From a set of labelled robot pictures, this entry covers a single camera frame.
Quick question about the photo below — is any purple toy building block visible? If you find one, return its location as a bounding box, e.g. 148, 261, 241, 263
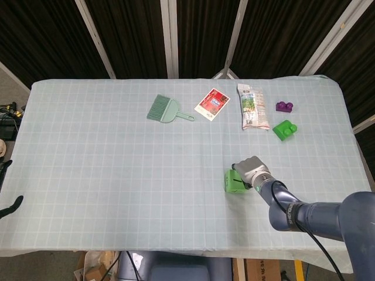
275, 101, 295, 114

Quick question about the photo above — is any light blue grid tablecloth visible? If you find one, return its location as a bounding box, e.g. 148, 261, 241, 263
0, 74, 375, 261

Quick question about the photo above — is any green toy building block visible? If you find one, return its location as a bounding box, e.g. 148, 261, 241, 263
272, 119, 298, 142

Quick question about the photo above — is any black equipment with cables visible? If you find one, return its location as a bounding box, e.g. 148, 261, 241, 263
0, 101, 25, 142

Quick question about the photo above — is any brown cardboard box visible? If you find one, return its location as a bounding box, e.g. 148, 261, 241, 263
244, 258, 282, 281

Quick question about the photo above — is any red and white card packet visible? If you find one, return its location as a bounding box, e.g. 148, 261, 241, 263
193, 88, 230, 121

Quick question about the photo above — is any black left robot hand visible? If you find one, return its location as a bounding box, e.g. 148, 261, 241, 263
0, 159, 25, 219

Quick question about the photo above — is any open cardboard box with clutter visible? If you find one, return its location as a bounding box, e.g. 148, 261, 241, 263
72, 251, 121, 281

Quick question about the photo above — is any blue-grey robot torso base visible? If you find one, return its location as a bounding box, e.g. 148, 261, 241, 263
118, 250, 233, 281

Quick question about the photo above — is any teal plastic hand brush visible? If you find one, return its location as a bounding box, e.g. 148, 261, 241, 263
145, 94, 196, 124

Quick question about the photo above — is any green cube with black numbers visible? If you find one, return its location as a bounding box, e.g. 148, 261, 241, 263
224, 169, 253, 194

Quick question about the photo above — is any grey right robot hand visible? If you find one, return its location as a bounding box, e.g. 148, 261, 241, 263
231, 156, 270, 190

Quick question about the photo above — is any white frame post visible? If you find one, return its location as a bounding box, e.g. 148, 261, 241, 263
212, 0, 250, 80
74, 0, 117, 79
298, 0, 365, 76
160, 0, 180, 79

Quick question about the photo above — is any white snack bag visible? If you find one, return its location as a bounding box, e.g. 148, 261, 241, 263
237, 83, 270, 131

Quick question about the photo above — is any black cable on robot arm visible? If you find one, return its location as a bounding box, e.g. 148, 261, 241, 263
270, 180, 346, 281

